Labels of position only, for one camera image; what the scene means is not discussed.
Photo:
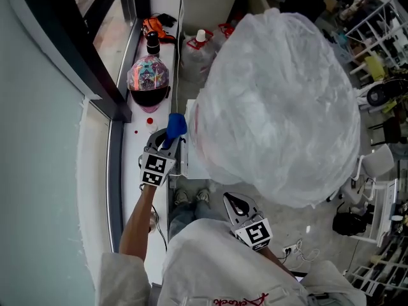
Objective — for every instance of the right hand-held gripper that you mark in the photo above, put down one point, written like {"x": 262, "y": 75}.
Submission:
{"x": 256, "y": 233}

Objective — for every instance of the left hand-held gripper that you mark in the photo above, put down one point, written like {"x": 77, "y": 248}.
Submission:
{"x": 154, "y": 166}

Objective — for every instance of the white water dispenser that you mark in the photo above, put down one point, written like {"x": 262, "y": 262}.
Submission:
{"x": 194, "y": 167}

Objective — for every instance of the person's right forearm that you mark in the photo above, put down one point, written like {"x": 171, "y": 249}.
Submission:
{"x": 279, "y": 261}

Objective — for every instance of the person's left forearm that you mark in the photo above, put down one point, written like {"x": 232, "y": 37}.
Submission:
{"x": 137, "y": 225}

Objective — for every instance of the plastic-wrapped water jug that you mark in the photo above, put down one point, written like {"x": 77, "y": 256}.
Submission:
{"x": 277, "y": 107}

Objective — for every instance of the small bottle with red cap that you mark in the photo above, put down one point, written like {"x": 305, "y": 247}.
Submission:
{"x": 151, "y": 124}

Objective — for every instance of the white window sill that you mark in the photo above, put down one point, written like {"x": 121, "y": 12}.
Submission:
{"x": 134, "y": 158}

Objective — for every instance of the person's right sneaker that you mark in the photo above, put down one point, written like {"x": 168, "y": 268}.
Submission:
{"x": 203, "y": 195}

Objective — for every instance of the person's sneaker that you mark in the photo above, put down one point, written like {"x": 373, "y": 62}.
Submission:
{"x": 203, "y": 195}
{"x": 181, "y": 197}

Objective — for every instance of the person's left sneaker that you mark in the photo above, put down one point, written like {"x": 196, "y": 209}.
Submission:
{"x": 181, "y": 197}

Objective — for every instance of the person's blue jeans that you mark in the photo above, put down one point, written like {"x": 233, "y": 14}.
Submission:
{"x": 185, "y": 217}

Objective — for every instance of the person's white shirt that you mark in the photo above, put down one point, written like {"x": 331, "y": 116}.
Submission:
{"x": 223, "y": 266}

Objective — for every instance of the white power strip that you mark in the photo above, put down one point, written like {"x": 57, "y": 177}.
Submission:
{"x": 289, "y": 249}

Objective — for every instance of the colourful motorcycle helmet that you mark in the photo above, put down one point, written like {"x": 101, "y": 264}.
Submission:
{"x": 148, "y": 78}

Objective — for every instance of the clear bottle with black cap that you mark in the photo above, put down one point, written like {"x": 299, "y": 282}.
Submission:
{"x": 154, "y": 223}

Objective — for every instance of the black thermos flask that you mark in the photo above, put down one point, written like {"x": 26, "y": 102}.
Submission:
{"x": 153, "y": 43}

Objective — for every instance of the black backpack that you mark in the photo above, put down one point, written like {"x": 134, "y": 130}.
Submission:
{"x": 350, "y": 222}

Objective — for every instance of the white paper cup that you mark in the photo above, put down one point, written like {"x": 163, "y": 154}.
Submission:
{"x": 201, "y": 35}

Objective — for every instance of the orange bag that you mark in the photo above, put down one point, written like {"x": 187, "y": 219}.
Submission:
{"x": 154, "y": 27}

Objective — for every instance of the black round fan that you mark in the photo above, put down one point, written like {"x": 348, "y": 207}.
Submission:
{"x": 378, "y": 94}

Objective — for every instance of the yellow stool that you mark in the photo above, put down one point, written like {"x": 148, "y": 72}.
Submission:
{"x": 375, "y": 66}

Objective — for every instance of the white metal shelf rack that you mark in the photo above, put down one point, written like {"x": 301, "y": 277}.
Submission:
{"x": 373, "y": 27}

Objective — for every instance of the black window frame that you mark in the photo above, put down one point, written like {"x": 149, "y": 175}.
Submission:
{"x": 73, "y": 43}

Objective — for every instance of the white desk frame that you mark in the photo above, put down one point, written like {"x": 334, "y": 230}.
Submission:
{"x": 384, "y": 209}

